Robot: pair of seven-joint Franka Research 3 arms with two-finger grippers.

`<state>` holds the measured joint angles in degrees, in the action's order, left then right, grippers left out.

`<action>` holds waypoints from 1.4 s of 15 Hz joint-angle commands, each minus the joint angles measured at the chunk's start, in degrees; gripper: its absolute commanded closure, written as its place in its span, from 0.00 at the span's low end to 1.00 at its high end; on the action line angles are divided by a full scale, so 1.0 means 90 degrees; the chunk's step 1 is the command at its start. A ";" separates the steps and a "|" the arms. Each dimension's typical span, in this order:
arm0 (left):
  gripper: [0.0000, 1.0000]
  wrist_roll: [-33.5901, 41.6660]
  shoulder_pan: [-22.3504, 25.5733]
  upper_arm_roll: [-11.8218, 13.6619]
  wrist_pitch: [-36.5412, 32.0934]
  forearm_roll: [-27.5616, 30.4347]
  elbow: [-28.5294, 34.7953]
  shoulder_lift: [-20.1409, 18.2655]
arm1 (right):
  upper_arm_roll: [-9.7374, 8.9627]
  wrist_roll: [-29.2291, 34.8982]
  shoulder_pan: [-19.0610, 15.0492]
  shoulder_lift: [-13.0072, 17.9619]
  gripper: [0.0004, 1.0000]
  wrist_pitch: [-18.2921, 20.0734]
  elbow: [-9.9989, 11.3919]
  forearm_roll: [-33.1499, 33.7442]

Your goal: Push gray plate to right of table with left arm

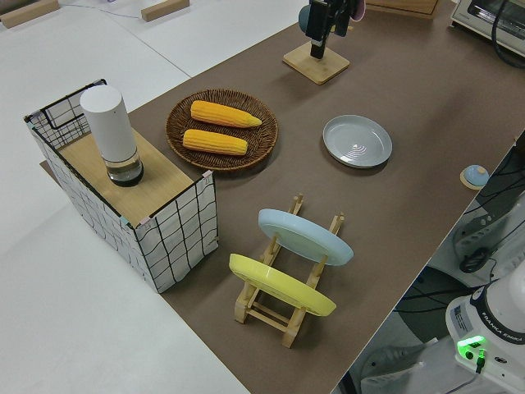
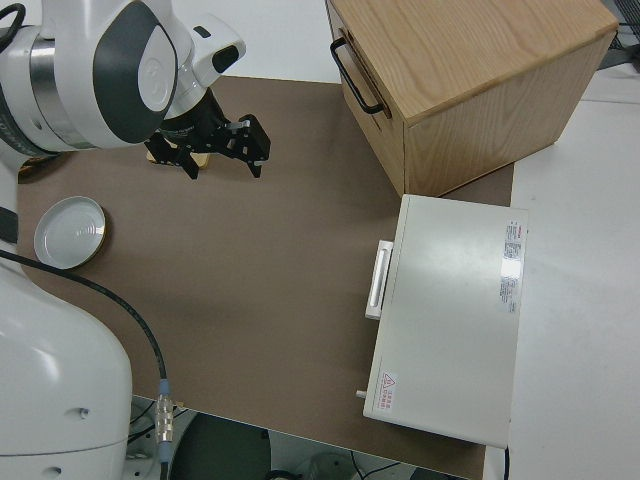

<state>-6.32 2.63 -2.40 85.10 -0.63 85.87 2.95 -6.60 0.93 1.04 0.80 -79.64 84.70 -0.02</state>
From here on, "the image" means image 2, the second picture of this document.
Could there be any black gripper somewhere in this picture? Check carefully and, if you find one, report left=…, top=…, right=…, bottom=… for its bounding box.
left=144, top=89, right=271, bottom=180

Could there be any gray round plate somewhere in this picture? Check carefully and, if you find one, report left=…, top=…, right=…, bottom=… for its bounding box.
left=33, top=196, right=112, bottom=271

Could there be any wooden mug tree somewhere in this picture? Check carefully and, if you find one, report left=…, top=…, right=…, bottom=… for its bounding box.
left=146, top=139, right=211, bottom=171

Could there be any brown table mat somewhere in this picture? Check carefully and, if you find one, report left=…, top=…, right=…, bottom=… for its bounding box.
left=14, top=74, right=516, bottom=480

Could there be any brown wicker basket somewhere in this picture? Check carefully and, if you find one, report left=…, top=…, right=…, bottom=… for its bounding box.
left=17, top=153, right=59, bottom=177

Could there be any wooden cabinet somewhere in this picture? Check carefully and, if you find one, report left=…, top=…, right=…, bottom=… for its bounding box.
left=324, top=0, right=621, bottom=199

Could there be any white toaster oven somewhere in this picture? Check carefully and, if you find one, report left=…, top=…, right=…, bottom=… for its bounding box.
left=353, top=193, right=530, bottom=449

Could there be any red triangle warning sticker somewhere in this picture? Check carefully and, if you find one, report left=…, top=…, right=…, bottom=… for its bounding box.
left=380, top=370, right=400, bottom=410

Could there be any silver text label sticker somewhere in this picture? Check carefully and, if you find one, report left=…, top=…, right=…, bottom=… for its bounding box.
left=498, top=218, right=525, bottom=315

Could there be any black cabinet handle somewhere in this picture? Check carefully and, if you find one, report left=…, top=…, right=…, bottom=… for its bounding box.
left=329, top=38, right=386, bottom=116

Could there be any black cable with metal connector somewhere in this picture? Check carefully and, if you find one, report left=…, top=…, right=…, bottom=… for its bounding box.
left=0, top=248, right=177, bottom=480

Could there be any white oven door handle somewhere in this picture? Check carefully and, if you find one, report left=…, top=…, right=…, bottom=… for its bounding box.
left=364, top=240, right=396, bottom=321

